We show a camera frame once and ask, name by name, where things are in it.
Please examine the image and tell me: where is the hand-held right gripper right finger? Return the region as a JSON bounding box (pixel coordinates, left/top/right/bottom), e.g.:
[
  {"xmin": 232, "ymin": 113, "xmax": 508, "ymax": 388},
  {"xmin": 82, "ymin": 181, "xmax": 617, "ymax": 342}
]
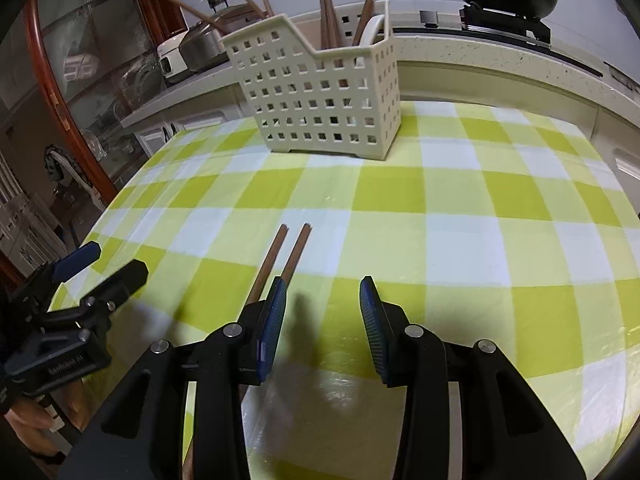
[{"xmin": 358, "ymin": 275, "xmax": 587, "ymax": 480}]

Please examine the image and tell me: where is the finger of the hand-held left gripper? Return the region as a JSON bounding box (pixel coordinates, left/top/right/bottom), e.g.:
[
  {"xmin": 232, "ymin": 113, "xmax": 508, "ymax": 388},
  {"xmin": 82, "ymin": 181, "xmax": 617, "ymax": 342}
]
[
  {"xmin": 79, "ymin": 259, "xmax": 150, "ymax": 317},
  {"xmin": 51, "ymin": 241, "xmax": 102, "ymax": 284}
]

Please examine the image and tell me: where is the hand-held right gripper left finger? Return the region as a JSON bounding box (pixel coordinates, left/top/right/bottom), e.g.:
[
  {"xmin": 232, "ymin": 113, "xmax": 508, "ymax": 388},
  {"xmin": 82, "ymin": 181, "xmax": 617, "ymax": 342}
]
[{"xmin": 65, "ymin": 276, "xmax": 288, "ymax": 480}]

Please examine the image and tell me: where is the white perforated utensil basket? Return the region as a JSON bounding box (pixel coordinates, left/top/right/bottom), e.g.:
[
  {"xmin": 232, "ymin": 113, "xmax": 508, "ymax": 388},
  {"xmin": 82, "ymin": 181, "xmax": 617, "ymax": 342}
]
[{"xmin": 221, "ymin": 0, "xmax": 402, "ymax": 162}]

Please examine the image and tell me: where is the white ceramic spoon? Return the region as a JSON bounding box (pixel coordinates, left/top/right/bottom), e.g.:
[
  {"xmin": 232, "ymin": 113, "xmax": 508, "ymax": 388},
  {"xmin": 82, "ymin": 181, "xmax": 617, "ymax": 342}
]
[{"xmin": 356, "ymin": 14, "xmax": 389, "ymax": 69}]

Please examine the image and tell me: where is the person's left hand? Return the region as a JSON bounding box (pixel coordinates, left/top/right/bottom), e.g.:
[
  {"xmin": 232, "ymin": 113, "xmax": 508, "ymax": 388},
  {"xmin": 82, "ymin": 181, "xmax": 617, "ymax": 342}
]
[{"xmin": 4, "ymin": 394, "xmax": 68, "ymax": 461}]

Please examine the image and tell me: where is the yellow checkered tablecloth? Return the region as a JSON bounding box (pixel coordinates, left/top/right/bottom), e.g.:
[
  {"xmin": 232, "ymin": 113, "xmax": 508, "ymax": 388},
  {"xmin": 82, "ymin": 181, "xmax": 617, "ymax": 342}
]
[{"xmin": 52, "ymin": 100, "xmax": 640, "ymax": 480}]

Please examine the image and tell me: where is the wooden framed glass door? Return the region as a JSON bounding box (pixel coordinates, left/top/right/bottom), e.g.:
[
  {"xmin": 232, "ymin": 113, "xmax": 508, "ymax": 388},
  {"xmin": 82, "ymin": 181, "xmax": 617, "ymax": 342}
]
[{"xmin": 24, "ymin": 0, "xmax": 190, "ymax": 207}]

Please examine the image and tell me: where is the white lower cabinet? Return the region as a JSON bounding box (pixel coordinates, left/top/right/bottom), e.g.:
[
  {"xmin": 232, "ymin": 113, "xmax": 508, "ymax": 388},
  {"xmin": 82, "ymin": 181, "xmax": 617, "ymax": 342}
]
[{"xmin": 134, "ymin": 107, "xmax": 242, "ymax": 157}]

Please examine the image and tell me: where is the small white appliance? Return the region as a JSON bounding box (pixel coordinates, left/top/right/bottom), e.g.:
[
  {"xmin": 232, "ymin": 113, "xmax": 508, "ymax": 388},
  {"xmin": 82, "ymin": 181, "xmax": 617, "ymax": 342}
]
[{"xmin": 157, "ymin": 35, "xmax": 195, "ymax": 84}]

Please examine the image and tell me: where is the silver rice cooker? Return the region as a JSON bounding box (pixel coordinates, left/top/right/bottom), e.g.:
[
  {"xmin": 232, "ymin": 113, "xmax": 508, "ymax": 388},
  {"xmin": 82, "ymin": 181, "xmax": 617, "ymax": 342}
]
[{"xmin": 179, "ymin": 2, "xmax": 257, "ymax": 74}]

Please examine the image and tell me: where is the black glass gas cooktop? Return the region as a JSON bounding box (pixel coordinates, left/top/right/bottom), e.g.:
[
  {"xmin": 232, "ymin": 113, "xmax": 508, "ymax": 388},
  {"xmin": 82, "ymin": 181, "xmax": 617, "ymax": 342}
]
[{"xmin": 390, "ymin": 22, "xmax": 613, "ymax": 78}]

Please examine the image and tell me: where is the black burner grate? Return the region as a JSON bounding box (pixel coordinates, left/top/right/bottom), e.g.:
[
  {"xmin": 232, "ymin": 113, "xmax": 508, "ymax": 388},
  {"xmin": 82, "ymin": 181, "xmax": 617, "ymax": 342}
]
[{"xmin": 459, "ymin": 2, "xmax": 554, "ymax": 47}]

